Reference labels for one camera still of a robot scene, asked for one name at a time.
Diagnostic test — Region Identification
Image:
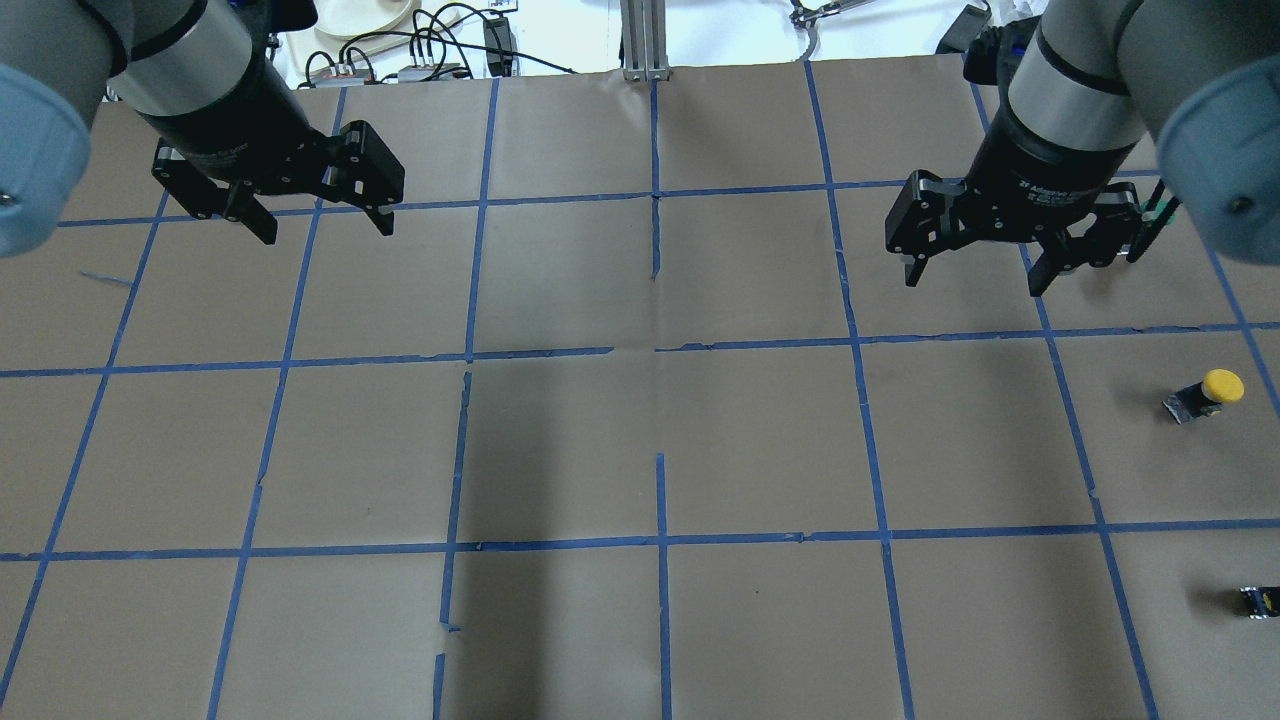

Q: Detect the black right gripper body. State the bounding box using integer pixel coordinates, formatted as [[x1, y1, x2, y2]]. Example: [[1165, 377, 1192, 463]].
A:
[[884, 110, 1143, 266]]

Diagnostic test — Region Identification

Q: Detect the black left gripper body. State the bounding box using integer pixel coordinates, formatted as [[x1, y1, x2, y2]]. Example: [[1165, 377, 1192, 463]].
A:
[[138, 60, 406, 219]]

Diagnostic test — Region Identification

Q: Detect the yellow push button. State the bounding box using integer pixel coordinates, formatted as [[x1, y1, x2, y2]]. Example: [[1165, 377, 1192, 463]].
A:
[[1164, 368, 1245, 425]]

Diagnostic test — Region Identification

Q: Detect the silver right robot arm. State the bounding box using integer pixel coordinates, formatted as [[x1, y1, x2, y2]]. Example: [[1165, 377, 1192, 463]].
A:
[[884, 1, 1279, 297]]

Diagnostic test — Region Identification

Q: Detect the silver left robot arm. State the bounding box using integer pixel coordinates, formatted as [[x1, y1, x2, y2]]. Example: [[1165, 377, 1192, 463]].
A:
[[1, 1, 406, 258]]

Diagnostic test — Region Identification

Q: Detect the green push button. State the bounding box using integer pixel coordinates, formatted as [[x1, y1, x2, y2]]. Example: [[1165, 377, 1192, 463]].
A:
[[1238, 585, 1280, 619]]

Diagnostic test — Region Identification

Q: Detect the cream round plate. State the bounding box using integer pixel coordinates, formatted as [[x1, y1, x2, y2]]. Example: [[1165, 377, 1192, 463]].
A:
[[314, 0, 421, 41]]

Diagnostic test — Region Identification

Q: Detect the black power adapter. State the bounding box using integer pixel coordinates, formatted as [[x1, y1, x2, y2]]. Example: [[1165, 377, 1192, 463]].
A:
[[483, 14, 516, 77]]

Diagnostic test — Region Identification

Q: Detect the aluminium frame post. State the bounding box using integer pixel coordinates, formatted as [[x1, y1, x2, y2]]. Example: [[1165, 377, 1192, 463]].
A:
[[620, 0, 672, 82]]

